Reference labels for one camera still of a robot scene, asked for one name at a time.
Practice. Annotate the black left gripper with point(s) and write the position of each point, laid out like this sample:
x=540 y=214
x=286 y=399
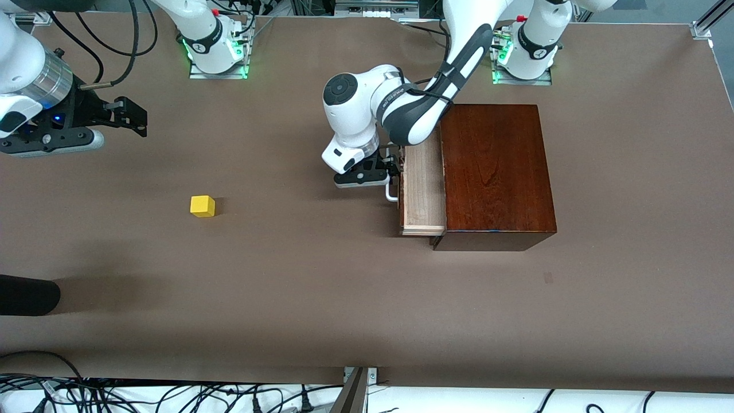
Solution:
x=383 y=161

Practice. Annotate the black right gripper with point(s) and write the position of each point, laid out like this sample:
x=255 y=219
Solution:
x=86 y=110

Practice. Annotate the yellow cube block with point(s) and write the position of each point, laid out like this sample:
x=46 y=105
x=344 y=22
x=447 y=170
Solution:
x=202 y=206

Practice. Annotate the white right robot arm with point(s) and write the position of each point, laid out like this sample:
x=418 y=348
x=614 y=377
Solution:
x=17 y=57

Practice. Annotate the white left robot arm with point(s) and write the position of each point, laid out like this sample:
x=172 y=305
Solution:
x=355 y=123

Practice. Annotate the dark brown wooden cabinet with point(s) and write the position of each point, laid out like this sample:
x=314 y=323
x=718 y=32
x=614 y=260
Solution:
x=499 y=183

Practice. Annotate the white connector strip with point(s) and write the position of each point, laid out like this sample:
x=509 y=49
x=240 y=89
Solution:
x=373 y=12

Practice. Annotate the black cylindrical object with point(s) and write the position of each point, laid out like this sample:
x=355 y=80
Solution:
x=28 y=295

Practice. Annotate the grey metal beam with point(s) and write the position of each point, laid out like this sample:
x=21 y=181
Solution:
x=352 y=396

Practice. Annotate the black power plug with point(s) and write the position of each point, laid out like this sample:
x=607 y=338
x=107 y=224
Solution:
x=305 y=404

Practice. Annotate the metal base plate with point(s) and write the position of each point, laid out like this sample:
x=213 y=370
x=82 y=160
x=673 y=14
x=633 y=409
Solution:
x=198 y=75
x=533 y=82

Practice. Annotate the aluminium frame profile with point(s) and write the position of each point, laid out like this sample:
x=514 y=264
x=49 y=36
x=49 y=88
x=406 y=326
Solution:
x=43 y=18

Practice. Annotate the silver metal bracket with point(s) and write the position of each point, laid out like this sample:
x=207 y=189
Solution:
x=373 y=376

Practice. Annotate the aluminium frame corner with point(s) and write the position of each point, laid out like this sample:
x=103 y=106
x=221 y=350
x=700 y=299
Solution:
x=702 y=28

